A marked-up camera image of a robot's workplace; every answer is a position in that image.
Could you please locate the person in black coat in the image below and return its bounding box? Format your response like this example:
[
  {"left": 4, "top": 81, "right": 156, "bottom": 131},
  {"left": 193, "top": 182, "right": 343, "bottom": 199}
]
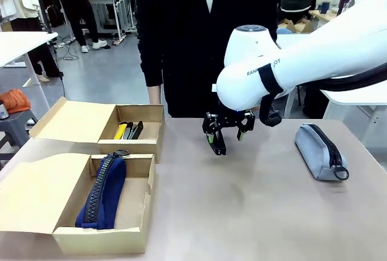
[{"left": 135, "top": 0, "right": 279, "bottom": 119}]

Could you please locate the person's right hand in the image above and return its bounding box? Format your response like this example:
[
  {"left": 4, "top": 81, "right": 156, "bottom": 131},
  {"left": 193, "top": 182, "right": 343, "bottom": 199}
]
[{"left": 148, "top": 85, "right": 163, "bottom": 105}]

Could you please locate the open brown cardboard box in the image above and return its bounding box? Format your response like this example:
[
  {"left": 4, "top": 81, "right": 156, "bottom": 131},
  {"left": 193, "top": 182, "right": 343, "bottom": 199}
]
[
  {"left": 29, "top": 96, "right": 166, "bottom": 164},
  {"left": 0, "top": 152, "right": 155, "bottom": 255}
]

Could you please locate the orange cloth bundle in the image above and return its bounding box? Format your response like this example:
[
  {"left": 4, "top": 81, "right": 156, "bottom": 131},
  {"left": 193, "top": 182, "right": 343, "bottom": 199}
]
[{"left": 0, "top": 88, "right": 31, "bottom": 114}]

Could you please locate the grey stool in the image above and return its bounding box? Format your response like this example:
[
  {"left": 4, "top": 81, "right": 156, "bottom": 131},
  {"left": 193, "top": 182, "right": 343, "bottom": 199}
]
[{"left": 0, "top": 109, "right": 39, "bottom": 165}]

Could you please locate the blue zippered pencil case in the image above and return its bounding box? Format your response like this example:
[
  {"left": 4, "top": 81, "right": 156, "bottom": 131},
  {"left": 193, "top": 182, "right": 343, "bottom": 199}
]
[{"left": 74, "top": 149, "right": 131, "bottom": 231}]

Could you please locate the black floor cable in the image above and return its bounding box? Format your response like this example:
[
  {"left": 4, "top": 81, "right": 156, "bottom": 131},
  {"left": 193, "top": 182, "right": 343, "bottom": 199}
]
[{"left": 55, "top": 39, "right": 80, "bottom": 62}]

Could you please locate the grey utility knife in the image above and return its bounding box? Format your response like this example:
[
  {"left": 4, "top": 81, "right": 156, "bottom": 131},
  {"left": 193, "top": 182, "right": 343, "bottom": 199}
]
[{"left": 122, "top": 121, "right": 134, "bottom": 140}]

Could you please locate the grey framed workbench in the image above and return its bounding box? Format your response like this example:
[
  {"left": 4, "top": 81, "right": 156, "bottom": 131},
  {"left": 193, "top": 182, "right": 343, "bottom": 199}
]
[{"left": 47, "top": 0, "right": 137, "bottom": 46}]

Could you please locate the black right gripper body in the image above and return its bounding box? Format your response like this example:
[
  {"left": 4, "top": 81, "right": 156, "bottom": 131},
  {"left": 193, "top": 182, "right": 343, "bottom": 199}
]
[{"left": 216, "top": 107, "right": 247, "bottom": 129}]

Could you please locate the yellow utility knife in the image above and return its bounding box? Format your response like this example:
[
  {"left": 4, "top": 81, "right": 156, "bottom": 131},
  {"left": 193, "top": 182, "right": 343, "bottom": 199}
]
[{"left": 113, "top": 124, "right": 128, "bottom": 140}]

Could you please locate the white desk with legs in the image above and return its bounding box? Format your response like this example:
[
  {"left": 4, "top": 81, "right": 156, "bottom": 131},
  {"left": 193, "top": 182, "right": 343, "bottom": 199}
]
[{"left": 284, "top": 84, "right": 387, "bottom": 153}]

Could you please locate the black tripod pole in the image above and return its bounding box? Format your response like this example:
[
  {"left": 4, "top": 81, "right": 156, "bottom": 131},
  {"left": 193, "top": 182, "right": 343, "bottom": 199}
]
[{"left": 30, "top": 0, "right": 59, "bottom": 51}]

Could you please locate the white side table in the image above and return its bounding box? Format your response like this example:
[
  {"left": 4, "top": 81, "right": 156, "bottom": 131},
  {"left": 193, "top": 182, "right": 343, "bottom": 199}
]
[{"left": 0, "top": 31, "right": 59, "bottom": 106}]

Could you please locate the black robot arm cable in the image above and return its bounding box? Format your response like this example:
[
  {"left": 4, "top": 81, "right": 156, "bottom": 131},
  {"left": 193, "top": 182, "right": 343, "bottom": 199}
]
[{"left": 258, "top": 63, "right": 387, "bottom": 128}]

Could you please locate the grey zippered pencil case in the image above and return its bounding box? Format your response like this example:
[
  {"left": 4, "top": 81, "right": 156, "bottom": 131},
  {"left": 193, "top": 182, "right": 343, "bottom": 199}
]
[{"left": 294, "top": 123, "right": 351, "bottom": 182}]

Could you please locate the black strap on arm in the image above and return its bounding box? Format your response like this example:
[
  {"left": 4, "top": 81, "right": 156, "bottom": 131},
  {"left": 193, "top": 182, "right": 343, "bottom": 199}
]
[{"left": 259, "top": 63, "right": 285, "bottom": 96}]

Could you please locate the person in grey hoodie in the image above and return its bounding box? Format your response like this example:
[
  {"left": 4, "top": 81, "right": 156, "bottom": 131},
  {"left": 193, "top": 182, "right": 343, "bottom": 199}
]
[{"left": 45, "top": 0, "right": 109, "bottom": 54}]

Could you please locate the small background cardboard box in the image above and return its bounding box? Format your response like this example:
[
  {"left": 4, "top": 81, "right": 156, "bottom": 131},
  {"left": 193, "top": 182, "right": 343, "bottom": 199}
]
[{"left": 278, "top": 18, "right": 314, "bottom": 34}]

